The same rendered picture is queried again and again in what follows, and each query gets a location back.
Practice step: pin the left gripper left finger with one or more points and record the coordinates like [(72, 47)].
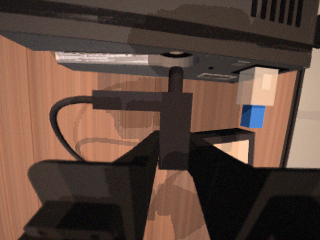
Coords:
[(127, 181)]

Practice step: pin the dark grey electronic appliance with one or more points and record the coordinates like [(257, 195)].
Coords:
[(245, 41)]

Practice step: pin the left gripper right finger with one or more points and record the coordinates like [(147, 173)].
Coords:
[(232, 193)]

